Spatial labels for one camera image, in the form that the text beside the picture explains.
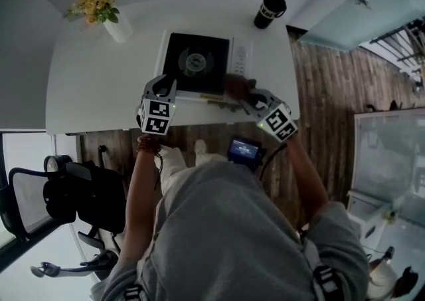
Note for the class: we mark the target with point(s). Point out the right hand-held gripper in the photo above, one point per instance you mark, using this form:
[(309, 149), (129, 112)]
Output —
[(277, 122)]

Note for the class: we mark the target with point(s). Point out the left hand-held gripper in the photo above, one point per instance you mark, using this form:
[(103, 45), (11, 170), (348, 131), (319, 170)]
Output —
[(156, 117)]

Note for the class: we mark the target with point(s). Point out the reddish brown cloth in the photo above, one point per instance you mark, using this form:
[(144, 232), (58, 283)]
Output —
[(237, 87)]

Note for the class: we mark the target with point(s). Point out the black and white portable gas stove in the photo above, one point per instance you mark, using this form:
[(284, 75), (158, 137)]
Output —
[(196, 77)]

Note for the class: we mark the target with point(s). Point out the person's right forearm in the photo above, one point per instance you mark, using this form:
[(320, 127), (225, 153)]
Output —
[(305, 176)]

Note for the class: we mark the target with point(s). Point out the person's left forearm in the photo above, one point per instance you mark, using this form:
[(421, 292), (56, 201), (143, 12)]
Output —
[(137, 200)]

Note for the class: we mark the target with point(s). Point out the small black screen device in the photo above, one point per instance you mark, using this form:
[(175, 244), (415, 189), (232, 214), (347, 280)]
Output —
[(244, 150)]

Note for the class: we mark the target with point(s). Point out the white ribbed vase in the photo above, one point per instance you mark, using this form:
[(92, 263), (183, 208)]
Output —
[(119, 29)]

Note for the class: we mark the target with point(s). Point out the person's white trousers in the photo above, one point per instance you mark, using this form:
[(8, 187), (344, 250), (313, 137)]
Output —
[(171, 166)]

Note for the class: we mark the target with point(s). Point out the black bottle with white label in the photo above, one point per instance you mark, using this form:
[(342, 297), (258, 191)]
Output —
[(267, 10)]

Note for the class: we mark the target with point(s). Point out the desk control panel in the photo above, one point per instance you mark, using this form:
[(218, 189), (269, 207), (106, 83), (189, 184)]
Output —
[(76, 134)]

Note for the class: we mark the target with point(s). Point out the yellow flower bouquet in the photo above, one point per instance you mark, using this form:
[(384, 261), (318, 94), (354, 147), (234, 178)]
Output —
[(94, 0)]

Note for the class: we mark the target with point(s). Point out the frosted glass door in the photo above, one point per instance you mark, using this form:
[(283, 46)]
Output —
[(345, 10)]

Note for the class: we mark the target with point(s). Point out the round black device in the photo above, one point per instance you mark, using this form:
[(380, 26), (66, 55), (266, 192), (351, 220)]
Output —
[(58, 164)]

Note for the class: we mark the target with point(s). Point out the black backpack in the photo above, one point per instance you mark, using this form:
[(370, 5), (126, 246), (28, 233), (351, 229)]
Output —
[(93, 200)]

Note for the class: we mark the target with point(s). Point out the person's grey shirt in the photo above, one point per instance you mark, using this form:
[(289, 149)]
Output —
[(225, 236)]

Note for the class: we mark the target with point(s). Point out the glass partition panel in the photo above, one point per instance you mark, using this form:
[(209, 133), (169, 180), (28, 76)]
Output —
[(388, 160)]

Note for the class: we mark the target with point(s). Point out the white side table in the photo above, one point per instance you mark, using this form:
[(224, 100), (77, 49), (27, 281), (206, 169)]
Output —
[(368, 220)]

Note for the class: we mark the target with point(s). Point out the black mesh office chair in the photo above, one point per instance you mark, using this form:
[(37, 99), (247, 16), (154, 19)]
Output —
[(25, 193)]

